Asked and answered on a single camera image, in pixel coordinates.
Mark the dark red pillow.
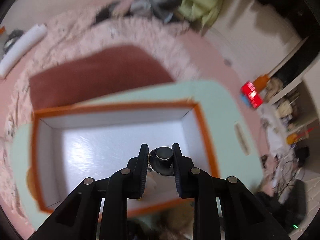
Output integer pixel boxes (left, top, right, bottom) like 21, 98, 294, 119
29, 45, 174, 111

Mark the white paper roll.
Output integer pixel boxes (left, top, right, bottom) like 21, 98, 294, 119
1, 24, 47, 79

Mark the orange bottle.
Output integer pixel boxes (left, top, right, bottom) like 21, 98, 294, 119
253, 75, 270, 93

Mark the keyring with plush charm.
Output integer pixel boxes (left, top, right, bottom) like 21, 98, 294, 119
140, 168, 157, 200

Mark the mint green lap table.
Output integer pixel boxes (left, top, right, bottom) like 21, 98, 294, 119
10, 80, 263, 228

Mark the pile of clothes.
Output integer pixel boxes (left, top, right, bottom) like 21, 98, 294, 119
93, 0, 183, 25

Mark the smartphone on stand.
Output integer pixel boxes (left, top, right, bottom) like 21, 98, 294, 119
240, 81, 263, 109

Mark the orange white cardboard box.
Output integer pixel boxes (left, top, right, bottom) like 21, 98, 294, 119
30, 100, 220, 213

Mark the pink floral blanket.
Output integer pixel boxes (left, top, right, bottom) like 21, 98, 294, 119
1, 7, 200, 213

